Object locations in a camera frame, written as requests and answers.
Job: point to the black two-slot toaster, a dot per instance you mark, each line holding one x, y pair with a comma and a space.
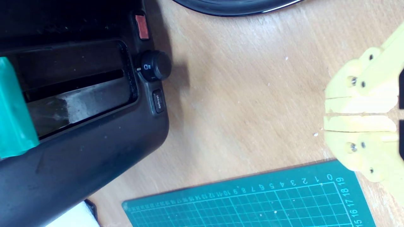
79, 167

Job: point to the green cutting mat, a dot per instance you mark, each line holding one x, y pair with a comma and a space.
252, 205

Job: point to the black plate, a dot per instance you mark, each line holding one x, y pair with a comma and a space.
233, 8

